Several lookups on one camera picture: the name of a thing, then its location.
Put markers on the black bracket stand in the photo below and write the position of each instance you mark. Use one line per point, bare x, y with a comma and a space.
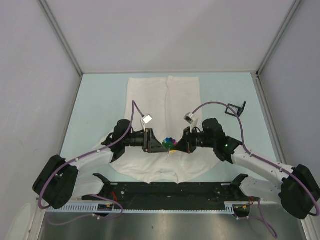
235, 110

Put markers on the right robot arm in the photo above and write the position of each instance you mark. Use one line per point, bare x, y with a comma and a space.
295, 188

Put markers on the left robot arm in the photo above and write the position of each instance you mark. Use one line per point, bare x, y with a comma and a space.
62, 180

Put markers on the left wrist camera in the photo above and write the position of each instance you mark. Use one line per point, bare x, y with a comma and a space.
145, 120

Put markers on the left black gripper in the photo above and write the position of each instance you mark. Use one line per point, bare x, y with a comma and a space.
151, 144

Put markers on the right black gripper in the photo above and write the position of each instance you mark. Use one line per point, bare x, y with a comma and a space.
185, 144

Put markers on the rainbow plush flower brooch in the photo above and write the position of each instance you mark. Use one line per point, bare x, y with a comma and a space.
169, 144

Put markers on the white t-shirt garment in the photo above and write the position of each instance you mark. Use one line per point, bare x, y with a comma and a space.
167, 100

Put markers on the white slotted cable duct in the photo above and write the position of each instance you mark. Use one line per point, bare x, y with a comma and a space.
106, 208

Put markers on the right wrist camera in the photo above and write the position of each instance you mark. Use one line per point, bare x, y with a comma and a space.
191, 120

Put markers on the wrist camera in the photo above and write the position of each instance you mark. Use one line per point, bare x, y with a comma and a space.
145, 120
191, 120

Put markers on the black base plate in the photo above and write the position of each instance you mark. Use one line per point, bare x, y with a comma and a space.
165, 194

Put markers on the aluminium frame rail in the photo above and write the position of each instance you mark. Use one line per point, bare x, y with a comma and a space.
275, 141

